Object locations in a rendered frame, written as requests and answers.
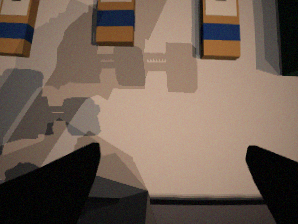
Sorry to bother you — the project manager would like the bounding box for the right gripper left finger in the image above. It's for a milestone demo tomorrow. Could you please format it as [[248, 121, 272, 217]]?
[[0, 143, 101, 224]]

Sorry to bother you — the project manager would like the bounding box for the tan cardboard box with blue band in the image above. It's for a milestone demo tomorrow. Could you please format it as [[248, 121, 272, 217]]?
[[96, 0, 135, 46], [0, 0, 40, 58]]

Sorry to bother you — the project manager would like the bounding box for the cardboard pack of welding electrodes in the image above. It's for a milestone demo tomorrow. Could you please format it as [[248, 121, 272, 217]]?
[[200, 0, 241, 60]]

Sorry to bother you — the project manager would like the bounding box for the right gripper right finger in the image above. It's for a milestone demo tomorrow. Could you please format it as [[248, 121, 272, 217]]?
[[245, 145, 298, 224]]

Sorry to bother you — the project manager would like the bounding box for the green rectangular block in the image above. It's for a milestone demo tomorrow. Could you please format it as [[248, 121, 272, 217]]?
[[278, 0, 298, 76]]

